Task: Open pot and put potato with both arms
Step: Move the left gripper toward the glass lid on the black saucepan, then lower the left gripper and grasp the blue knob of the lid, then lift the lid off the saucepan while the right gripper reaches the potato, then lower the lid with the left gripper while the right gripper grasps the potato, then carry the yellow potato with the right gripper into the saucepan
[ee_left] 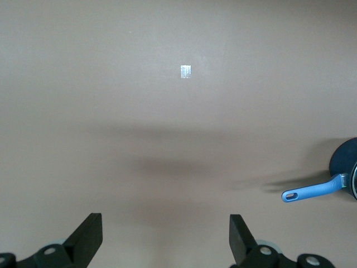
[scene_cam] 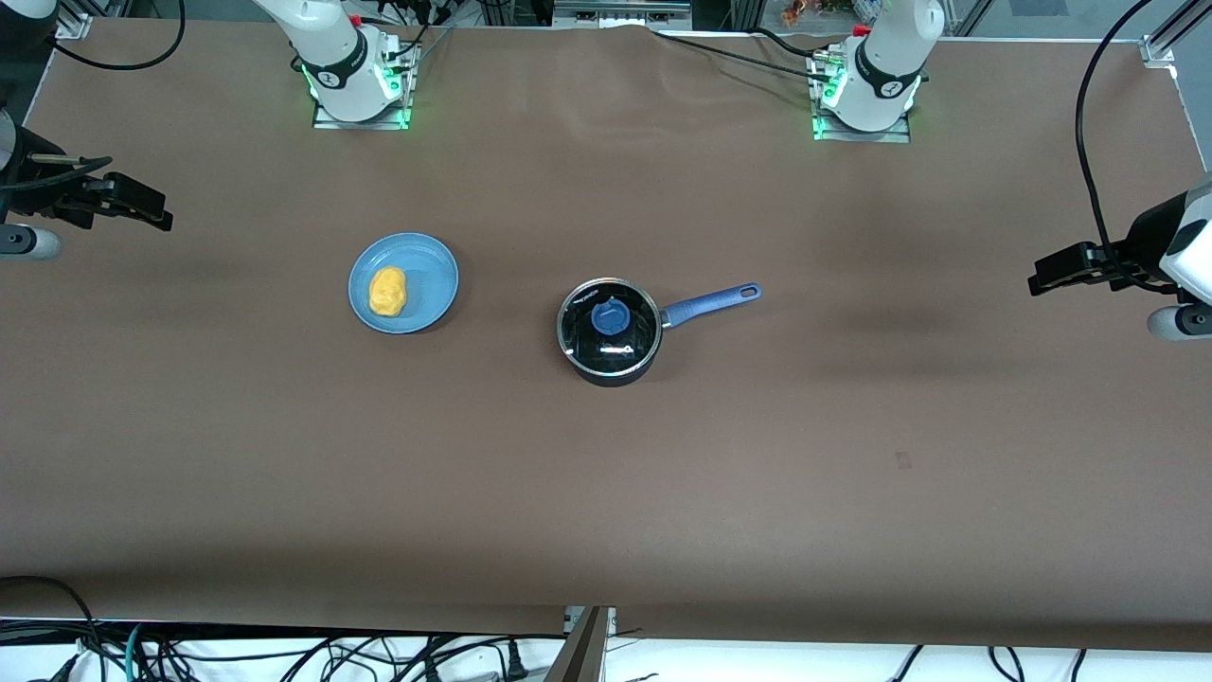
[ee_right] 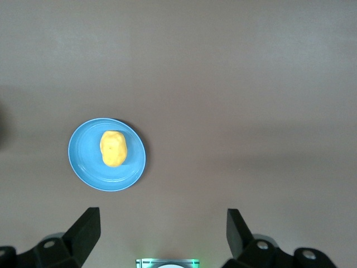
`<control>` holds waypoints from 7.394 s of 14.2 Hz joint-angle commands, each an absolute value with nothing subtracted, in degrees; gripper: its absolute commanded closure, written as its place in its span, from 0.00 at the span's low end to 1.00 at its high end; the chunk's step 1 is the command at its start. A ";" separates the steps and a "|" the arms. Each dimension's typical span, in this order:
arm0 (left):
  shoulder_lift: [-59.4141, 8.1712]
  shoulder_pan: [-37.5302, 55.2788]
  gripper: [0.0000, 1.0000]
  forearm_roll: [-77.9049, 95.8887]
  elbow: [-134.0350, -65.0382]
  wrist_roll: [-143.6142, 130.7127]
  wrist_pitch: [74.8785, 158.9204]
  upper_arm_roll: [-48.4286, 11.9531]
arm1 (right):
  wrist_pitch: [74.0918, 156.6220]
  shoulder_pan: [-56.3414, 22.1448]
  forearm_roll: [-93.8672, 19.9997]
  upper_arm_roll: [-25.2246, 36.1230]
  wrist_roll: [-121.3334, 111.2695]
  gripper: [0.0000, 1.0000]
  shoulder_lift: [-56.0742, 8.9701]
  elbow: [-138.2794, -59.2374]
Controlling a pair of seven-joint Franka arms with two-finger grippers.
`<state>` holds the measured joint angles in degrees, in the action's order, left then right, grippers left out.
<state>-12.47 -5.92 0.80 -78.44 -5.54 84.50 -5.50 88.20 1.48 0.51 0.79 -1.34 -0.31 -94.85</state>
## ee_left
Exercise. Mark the clear tape piece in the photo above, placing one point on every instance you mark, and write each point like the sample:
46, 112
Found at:
185, 71

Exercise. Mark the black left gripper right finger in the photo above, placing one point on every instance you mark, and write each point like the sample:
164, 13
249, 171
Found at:
242, 245

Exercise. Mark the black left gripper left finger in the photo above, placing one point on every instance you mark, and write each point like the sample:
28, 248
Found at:
83, 243

